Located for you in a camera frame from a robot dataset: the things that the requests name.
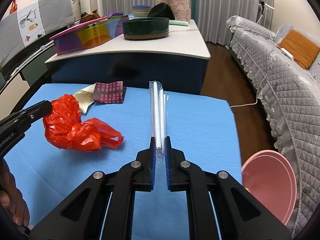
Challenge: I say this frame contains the brown figurine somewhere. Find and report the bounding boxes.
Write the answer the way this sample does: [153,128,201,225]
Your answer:
[80,10,100,23]

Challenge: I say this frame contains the black pink patterned wrapper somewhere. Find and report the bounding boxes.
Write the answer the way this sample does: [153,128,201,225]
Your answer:
[93,81,124,104]

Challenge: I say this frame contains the pink plastic basin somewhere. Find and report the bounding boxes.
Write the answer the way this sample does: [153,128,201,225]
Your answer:
[241,150,297,225]

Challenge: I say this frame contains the blue table mat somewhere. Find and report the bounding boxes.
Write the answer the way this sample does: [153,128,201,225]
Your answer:
[5,88,241,239]

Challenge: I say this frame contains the white top coffee table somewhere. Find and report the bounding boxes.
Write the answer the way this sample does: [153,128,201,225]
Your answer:
[45,21,211,95]

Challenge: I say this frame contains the white floor lamp stand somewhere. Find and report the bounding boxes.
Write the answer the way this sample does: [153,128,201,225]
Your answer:
[256,1,274,24]

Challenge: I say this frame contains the cream paper napkin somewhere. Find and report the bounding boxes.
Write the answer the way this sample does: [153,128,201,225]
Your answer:
[73,84,95,114]

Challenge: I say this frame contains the person's left hand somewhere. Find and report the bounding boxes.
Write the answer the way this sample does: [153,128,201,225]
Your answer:
[1,159,30,227]

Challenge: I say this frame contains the white charger cable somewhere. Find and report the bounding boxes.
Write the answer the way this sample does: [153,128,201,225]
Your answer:
[229,31,295,110]

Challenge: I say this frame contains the tv cabinet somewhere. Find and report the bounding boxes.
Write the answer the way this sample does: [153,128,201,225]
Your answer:
[1,41,55,119]

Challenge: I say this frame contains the colourful storage box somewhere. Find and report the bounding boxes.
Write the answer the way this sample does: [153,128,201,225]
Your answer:
[50,15,129,55]

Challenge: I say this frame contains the packaged white straws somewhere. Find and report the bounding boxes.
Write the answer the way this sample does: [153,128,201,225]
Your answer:
[149,81,169,161]

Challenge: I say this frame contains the dark green round bowl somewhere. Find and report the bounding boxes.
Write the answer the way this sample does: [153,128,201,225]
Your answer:
[123,17,169,40]

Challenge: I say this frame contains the grey covered television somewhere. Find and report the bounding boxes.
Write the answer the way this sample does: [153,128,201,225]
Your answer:
[0,0,74,66]

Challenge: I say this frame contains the red plastic bag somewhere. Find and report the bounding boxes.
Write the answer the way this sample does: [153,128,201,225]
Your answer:
[43,94,124,152]

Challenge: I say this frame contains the stacked coloured bowls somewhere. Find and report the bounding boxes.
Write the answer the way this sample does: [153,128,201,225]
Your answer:
[132,5,151,17]

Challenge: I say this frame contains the grey quilted sofa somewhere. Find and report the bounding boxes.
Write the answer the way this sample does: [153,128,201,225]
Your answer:
[226,16,319,239]

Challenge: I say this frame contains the black hat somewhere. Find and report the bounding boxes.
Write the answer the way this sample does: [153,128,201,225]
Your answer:
[148,3,175,20]

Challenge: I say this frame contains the orange cushion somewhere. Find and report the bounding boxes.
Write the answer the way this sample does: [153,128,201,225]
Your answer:
[278,29,319,70]

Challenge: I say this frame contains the pink patterned basket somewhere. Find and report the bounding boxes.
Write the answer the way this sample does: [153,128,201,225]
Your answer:
[156,0,191,22]

